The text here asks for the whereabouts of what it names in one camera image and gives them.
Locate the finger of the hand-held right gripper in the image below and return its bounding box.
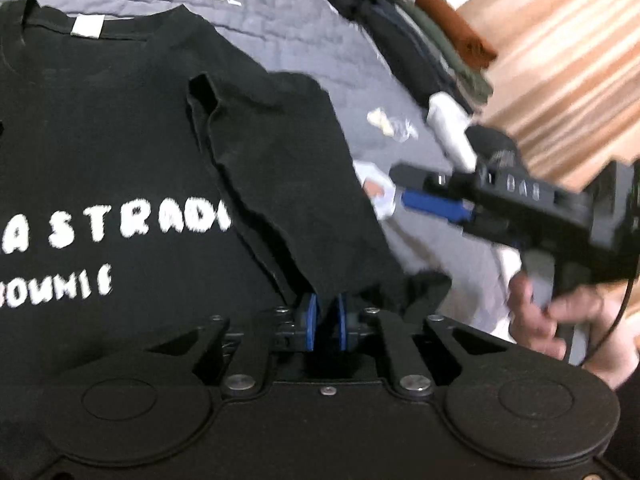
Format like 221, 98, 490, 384
390, 162, 478, 192
401, 189, 477, 224

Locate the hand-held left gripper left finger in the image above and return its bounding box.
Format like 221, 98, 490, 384
145, 292, 319, 400

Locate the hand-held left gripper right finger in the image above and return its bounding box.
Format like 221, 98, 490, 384
336, 292, 506, 401

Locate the black t-shirt white print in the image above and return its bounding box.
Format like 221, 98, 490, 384
0, 0, 453, 480

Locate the stack of folded clothes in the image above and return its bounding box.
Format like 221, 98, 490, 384
305, 0, 501, 114

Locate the person's right hand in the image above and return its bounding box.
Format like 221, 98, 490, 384
507, 275, 631, 388

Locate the black garment grey print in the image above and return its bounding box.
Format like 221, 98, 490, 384
465, 125, 523, 173

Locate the grey quilted bedspread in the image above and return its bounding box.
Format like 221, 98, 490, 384
0, 0, 526, 346

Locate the black cable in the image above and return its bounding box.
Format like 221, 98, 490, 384
582, 260, 640, 367

